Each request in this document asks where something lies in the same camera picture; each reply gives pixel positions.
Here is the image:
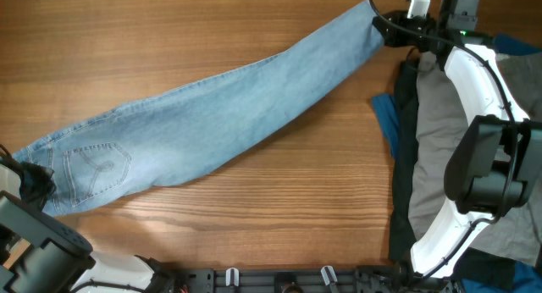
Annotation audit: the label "light blue denim jeans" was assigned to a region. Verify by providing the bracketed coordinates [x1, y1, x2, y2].
[14, 2, 383, 217]

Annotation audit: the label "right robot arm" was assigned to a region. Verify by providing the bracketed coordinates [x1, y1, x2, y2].
[373, 0, 541, 290]

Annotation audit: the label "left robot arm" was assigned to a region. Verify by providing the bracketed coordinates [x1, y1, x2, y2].
[1, 148, 182, 293]

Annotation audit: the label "grey shorts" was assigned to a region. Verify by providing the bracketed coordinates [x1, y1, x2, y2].
[408, 53, 541, 265]

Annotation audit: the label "black garment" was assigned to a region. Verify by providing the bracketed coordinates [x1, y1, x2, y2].
[389, 60, 515, 291]

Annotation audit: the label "dark blue garment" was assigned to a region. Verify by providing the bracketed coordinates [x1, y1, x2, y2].
[371, 55, 541, 292]

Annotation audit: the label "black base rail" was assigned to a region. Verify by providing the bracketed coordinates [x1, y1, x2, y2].
[176, 265, 465, 293]

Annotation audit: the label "right black cable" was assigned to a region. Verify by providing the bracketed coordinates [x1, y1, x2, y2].
[367, 0, 520, 281]

